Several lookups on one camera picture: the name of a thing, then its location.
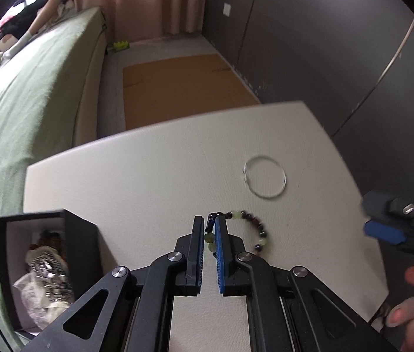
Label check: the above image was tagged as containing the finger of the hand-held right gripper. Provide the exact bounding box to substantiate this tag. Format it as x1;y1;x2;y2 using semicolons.
363;221;406;246
362;190;396;222

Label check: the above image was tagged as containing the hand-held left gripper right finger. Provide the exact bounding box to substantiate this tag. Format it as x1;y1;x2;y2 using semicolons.
215;216;398;352

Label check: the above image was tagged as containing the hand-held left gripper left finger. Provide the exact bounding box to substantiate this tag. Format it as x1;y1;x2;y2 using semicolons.
20;215;205;352

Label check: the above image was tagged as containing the multicolour bead bracelet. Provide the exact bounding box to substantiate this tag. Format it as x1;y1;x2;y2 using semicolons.
204;210;269;255

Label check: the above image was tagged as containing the thin silver bangle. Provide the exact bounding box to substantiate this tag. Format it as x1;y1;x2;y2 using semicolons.
242;156;287;201

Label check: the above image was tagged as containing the black jewelry box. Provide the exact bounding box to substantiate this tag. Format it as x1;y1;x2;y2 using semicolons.
0;209;105;342

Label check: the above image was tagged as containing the brown wooden bead bracelet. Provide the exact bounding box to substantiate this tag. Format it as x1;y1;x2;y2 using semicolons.
31;229;67;261

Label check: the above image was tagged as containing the plastic bag with silver jewelry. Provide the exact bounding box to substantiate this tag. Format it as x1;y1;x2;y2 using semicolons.
12;246;76;331

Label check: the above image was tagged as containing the person's right hand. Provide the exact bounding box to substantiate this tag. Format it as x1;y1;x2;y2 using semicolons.
385;266;414;352

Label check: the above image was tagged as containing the flat brown cardboard sheet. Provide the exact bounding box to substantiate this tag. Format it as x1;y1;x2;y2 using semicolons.
122;53;261;131

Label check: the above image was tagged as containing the bed with green sheet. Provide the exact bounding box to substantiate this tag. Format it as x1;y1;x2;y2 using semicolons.
0;5;107;352

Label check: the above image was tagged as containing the wide pink curtain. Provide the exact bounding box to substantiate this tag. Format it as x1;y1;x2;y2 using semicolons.
68;0;212;43

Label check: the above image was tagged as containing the dark clothing pile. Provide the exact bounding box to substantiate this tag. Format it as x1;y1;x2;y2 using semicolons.
0;4;46;50

